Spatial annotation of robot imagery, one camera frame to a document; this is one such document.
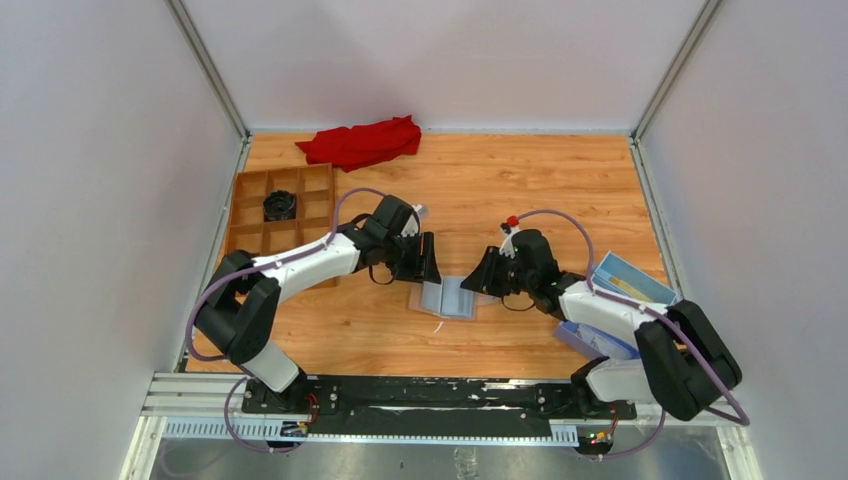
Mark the black round part upper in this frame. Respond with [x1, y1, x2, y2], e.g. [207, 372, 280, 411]
[262, 190, 297, 222]

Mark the aluminium frame rail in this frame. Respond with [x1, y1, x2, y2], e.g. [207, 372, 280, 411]
[119, 372, 763, 480]

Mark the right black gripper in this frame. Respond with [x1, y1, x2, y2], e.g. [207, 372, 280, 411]
[461, 246, 536, 298]

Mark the blue plastic box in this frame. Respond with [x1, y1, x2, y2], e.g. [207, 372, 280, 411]
[553, 252, 680, 360]

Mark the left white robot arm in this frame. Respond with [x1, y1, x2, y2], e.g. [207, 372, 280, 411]
[186, 194, 441, 413]

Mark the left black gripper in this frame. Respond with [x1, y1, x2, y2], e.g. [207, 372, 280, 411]
[382, 230, 441, 284]

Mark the red cloth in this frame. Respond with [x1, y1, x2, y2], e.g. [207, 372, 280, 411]
[295, 115, 422, 173]

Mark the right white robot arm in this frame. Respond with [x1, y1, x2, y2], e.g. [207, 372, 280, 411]
[461, 229, 743, 421]

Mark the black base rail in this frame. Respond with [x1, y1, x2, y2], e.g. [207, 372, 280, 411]
[239, 375, 636, 438]

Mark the brown compartment tray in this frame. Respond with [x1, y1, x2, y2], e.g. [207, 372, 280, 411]
[218, 165, 337, 258]

